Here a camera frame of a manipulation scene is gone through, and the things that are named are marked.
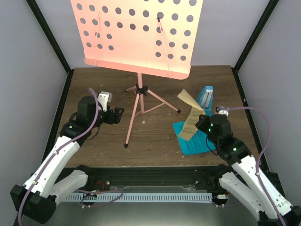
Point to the light blue slotted cable duct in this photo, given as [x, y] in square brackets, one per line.
[142, 197]

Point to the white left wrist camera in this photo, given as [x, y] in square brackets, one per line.
[103, 99]

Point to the sheet music pages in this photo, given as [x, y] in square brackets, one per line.
[189, 127]

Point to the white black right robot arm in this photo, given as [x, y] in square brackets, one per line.
[244, 179]

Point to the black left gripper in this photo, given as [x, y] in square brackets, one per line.
[117, 117]

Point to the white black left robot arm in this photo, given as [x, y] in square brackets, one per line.
[40, 195]

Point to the black right frame post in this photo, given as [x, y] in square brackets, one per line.
[271, 5]

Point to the black left frame post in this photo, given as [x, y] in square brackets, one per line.
[48, 33]

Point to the blue metronome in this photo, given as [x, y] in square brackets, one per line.
[200, 96]

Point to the clear plastic metronome cover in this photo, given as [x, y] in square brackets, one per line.
[207, 98]

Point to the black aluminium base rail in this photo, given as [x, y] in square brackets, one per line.
[200, 177]

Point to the teal paper strip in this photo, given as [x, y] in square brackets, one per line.
[196, 145]

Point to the black frame post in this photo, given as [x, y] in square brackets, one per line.
[271, 5]
[48, 33]

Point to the pink music stand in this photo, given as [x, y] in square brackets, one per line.
[154, 37]

